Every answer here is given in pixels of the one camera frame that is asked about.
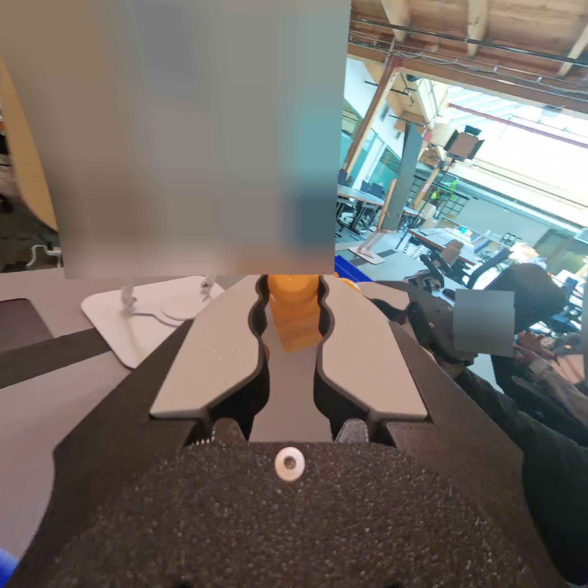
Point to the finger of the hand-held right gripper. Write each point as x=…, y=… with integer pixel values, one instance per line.
x=383, y=290

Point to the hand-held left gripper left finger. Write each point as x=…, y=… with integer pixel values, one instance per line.
x=211, y=358

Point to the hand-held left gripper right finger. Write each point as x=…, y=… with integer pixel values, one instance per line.
x=372, y=363

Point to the yellow mega block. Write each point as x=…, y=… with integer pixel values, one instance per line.
x=350, y=285
x=296, y=317

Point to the blue plastic bin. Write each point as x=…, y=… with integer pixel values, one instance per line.
x=8, y=565
x=353, y=268

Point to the person's right forearm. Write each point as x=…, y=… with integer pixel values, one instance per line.
x=528, y=450

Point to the long wooden desk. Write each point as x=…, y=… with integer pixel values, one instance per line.
x=358, y=195

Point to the LED panel light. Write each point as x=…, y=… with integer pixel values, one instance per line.
x=464, y=143

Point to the wooden support post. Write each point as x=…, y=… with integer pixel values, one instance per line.
x=372, y=119

